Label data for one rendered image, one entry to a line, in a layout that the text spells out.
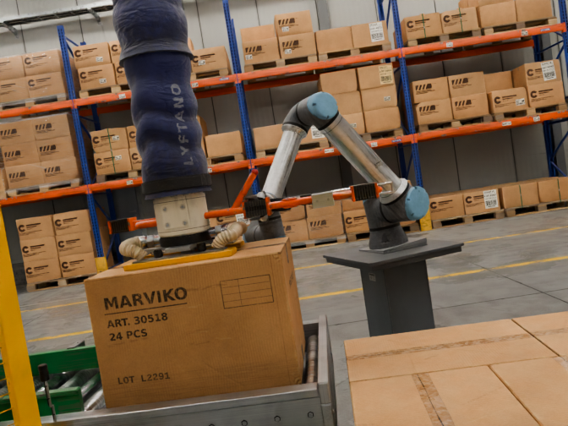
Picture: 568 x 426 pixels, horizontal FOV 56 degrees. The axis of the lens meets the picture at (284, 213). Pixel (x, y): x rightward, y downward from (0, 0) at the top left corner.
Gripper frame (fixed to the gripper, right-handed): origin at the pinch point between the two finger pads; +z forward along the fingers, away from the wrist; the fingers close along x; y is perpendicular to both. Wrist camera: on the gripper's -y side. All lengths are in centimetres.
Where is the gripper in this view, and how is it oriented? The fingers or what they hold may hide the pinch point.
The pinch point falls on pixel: (262, 206)
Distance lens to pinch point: 175.0
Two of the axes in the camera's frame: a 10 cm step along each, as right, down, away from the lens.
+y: -9.9, 1.3, 0.8
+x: -1.3, -9.9, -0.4
